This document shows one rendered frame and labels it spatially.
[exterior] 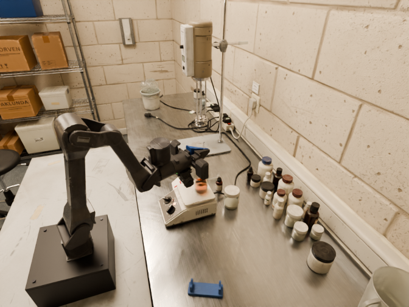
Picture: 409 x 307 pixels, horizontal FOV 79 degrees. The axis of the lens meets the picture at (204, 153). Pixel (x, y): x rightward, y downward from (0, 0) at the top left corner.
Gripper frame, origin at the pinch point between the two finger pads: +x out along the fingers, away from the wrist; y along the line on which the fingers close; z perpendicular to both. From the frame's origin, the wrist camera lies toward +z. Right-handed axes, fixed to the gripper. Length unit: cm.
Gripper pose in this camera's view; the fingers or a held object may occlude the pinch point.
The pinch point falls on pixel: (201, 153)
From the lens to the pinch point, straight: 83.7
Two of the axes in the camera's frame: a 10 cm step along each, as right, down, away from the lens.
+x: 7.9, -3.4, 5.2
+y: 6.2, 4.3, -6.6
